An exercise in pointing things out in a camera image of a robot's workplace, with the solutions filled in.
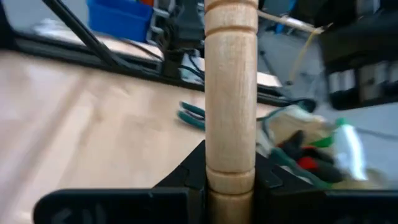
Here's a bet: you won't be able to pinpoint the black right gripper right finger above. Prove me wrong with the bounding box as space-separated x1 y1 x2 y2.
254 151 328 224

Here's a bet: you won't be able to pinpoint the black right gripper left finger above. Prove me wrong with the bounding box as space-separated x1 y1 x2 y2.
154 139 208 224

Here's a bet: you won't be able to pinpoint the red black gardening glove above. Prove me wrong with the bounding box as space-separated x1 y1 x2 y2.
275 129 346 185

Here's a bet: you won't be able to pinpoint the green handled pruners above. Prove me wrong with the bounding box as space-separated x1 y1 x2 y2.
176 100 206 132

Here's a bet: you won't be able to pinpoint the beige green gardening bag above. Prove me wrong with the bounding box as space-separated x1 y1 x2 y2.
256 98 398 191

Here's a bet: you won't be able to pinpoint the green spray bottle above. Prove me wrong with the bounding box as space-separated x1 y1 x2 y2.
310 116 370 182

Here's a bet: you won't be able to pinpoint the wooden handled hand rake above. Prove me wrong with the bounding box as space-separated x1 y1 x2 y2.
203 0 260 224

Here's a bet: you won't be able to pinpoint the black equipment cart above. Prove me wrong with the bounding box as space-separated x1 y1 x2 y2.
319 0 398 111

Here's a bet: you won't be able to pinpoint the blue plastic bin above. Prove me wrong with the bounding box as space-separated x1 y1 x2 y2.
86 0 154 44

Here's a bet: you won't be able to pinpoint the yellow extension cable with plug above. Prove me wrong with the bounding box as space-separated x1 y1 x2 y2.
287 23 334 85

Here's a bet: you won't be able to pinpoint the white cable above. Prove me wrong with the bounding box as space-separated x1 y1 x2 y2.
257 9 326 34

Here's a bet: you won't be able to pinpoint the black aluminium table frame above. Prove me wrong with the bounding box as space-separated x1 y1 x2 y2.
0 0 292 108

